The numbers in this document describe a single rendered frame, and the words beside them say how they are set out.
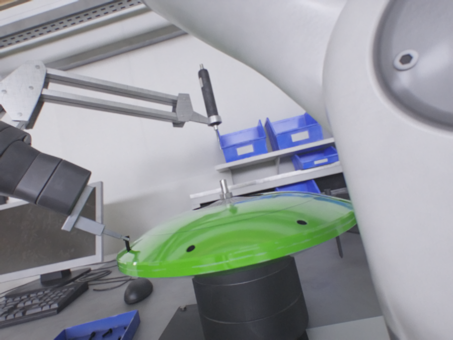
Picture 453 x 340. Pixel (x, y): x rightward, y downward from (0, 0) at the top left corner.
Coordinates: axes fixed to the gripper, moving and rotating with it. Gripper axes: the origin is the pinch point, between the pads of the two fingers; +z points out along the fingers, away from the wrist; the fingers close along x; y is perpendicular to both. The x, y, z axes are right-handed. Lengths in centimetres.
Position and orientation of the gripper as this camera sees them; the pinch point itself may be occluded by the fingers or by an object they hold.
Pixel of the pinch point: (127, 239)
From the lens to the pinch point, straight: 29.0
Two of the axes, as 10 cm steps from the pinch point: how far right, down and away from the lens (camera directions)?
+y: 3.0, -8.8, 3.7
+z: 8.1, 4.4, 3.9
